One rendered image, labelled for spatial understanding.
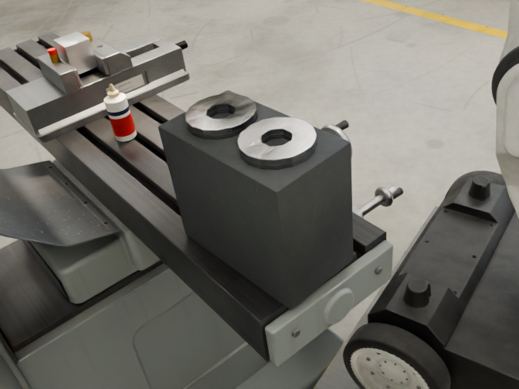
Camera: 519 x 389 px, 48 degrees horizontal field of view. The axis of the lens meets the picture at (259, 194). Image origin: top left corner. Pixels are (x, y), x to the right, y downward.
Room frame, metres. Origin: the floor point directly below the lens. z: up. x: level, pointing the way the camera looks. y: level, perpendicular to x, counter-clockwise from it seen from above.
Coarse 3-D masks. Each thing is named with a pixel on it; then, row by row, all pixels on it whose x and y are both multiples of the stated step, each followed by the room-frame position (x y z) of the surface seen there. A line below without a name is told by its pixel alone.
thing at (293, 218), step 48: (240, 96) 0.66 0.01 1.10; (192, 144) 0.59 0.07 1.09; (240, 144) 0.55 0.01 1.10; (288, 144) 0.54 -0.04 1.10; (336, 144) 0.54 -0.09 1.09; (192, 192) 0.60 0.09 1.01; (240, 192) 0.52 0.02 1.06; (288, 192) 0.48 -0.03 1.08; (336, 192) 0.53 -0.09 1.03; (240, 240) 0.53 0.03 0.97; (288, 240) 0.48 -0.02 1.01; (336, 240) 0.52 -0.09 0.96; (288, 288) 0.47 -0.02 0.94
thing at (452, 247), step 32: (448, 192) 1.04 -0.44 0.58; (480, 192) 0.96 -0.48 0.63; (448, 224) 0.92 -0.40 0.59; (480, 224) 0.90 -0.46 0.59; (512, 224) 0.91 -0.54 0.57; (416, 256) 0.83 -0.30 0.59; (448, 256) 0.82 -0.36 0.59; (480, 256) 0.81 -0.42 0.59; (512, 256) 0.82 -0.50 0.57; (416, 288) 0.70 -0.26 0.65; (448, 288) 0.72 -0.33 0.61; (480, 288) 0.75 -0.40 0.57; (512, 288) 0.73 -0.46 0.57; (384, 320) 0.70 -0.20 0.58; (416, 320) 0.66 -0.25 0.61; (448, 320) 0.67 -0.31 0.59; (480, 320) 0.67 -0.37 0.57; (512, 320) 0.66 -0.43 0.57; (448, 352) 0.62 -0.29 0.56; (480, 352) 0.60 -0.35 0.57; (512, 352) 0.59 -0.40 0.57; (480, 384) 0.58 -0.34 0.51; (512, 384) 0.54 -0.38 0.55
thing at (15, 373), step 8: (0, 336) 0.64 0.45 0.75; (0, 344) 0.63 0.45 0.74; (0, 352) 0.62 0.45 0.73; (8, 352) 0.64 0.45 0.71; (0, 360) 0.61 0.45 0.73; (8, 360) 0.62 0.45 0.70; (16, 360) 0.64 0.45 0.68; (0, 368) 0.60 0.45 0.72; (8, 368) 0.61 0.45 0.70; (16, 368) 0.63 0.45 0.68; (0, 376) 0.59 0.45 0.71; (8, 376) 0.60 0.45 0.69; (16, 376) 0.62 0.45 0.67; (0, 384) 0.58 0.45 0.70; (8, 384) 0.59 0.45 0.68; (16, 384) 0.61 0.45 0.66; (24, 384) 0.62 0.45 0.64
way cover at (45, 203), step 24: (24, 168) 0.99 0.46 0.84; (48, 168) 0.99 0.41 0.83; (0, 192) 0.85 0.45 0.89; (24, 192) 0.89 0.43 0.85; (48, 192) 0.89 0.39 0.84; (72, 192) 0.90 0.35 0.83; (0, 216) 0.74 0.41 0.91; (24, 216) 0.78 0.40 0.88; (48, 216) 0.81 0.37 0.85; (72, 216) 0.81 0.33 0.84; (48, 240) 0.71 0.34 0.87; (72, 240) 0.73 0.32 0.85
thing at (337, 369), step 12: (420, 228) 1.12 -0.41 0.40; (408, 252) 1.04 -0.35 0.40; (396, 264) 1.00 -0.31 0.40; (384, 288) 0.93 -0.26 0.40; (372, 300) 0.90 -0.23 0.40; (360, 324) 0.83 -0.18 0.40; (348, 336) 0.81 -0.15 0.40; (336, 360) 0.75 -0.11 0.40; (324, 372) 0.72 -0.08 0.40; (336, 372) 0.72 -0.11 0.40; (324, 384) 0.70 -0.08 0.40; (336, 384) 0.69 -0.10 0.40; (348, 384) 0.69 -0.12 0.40
